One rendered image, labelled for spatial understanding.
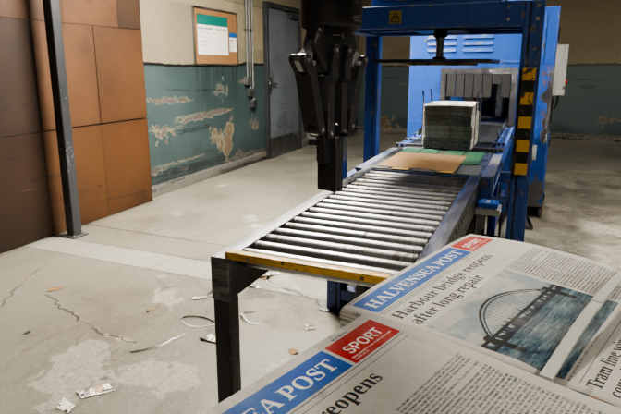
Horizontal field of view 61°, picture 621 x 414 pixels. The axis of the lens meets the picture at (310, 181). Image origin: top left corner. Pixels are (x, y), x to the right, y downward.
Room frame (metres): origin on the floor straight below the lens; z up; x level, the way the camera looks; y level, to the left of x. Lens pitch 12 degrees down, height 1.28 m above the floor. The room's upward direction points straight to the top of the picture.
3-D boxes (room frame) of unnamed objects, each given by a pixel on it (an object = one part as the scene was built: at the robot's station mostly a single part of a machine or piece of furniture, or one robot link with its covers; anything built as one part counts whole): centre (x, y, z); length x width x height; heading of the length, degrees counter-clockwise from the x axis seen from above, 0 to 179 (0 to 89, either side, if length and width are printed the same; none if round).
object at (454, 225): (1.69, -0.49, 0.74); 1.34 x 0.05 x 0.12; 157
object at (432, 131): (3.26, -0.88, 0.93); 0.38 x 0.30 x 0.26; 157
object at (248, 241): (1.89, -0.02, 0.74); 1.34 x 0.05 x 0.12; 157
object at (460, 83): (5.21, -1.77, 1.04); 1.51 x 1.30 x 2.07; 157
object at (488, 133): (3.77, -1.10, 0.75); 1.53 x 0.64 x 0.10; 157
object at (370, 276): (1.19, 0.02, 0.81); 0.43 x 0.03 x 0.02; 67
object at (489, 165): (2.73, -0.66, 0.75); 0.70 x 0.65 x 0.10; 157
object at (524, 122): (2.23, -0.91, 1.05); 0.05 x 0.05 x 0.45; 67
